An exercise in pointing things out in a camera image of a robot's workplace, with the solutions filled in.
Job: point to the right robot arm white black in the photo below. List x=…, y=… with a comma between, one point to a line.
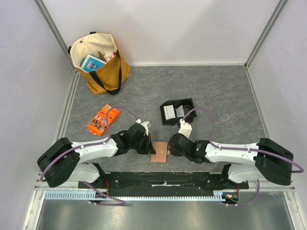
x=263, y=160

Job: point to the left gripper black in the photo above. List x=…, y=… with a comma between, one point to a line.
x=150, y=149

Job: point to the orange product box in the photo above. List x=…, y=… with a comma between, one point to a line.
x=98, y=125

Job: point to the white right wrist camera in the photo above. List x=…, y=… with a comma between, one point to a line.
x=184, y=128

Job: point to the black plastic bin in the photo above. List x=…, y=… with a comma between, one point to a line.
x=181, y=108

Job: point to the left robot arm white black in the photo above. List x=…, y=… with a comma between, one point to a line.
x=67, y=161

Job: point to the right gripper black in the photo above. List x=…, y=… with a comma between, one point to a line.
x=171, y=144

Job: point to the white card stack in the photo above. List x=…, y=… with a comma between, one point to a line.
x=169, y=112

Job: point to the slotted cable duct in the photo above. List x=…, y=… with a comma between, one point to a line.
x=94, y=196

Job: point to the brown item in bag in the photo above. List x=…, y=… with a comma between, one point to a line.
x=101, y=56

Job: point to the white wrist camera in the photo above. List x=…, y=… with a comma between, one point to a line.
x=145, y=124
x=184, y=128

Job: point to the blue white book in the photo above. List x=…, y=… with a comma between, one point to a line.
x=91, y=63

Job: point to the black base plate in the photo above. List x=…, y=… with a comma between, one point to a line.
x=164, y=184

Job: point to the brown leather card holder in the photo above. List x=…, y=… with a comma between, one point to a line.
x=161, y=152

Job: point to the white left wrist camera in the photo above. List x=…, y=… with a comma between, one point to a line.
x=145, y=124

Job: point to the mustard canvas tote bag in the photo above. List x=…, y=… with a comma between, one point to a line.
x=108, y=78

